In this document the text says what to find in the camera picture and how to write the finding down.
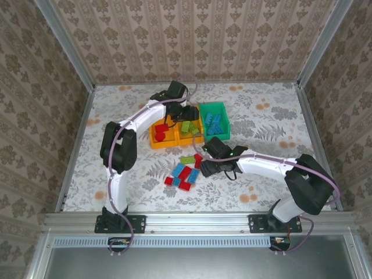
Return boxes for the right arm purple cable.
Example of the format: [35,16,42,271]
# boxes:
[192,133,342,256]

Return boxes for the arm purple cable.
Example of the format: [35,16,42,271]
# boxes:
[105,73,200,258]
[192,133,342,256]

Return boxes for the left thin black cable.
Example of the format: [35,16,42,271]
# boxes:
[162,114,176,129]

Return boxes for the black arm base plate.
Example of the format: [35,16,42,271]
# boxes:
[248,214,303,234]
[94,214,146,234]

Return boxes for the aluminium side rail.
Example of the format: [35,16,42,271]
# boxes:
[54,85,96,213]
[294,83,344,212]

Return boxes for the slotted white cable duct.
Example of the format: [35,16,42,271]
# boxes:
[53,237,273,248]

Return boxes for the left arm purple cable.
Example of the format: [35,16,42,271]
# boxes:
[105,73,200,258]

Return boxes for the green plastic bin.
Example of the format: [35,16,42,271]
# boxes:
[199,101,231,141]

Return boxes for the orange plastic bin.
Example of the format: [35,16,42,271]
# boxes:
[176,106,205,146]
[148,112,179,150]

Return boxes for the grey metal panel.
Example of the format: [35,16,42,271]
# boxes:
[43,235,360,279]

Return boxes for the black cable connector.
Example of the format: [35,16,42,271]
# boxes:
[269,235,291,252]
[108,237,131,253]

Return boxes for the aluminium frame post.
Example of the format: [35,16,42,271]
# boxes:
[295,0,355,88]
[33,0,96,90]

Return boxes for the aluminium mounting rail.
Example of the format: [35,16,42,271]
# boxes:
[43,211,355,235]

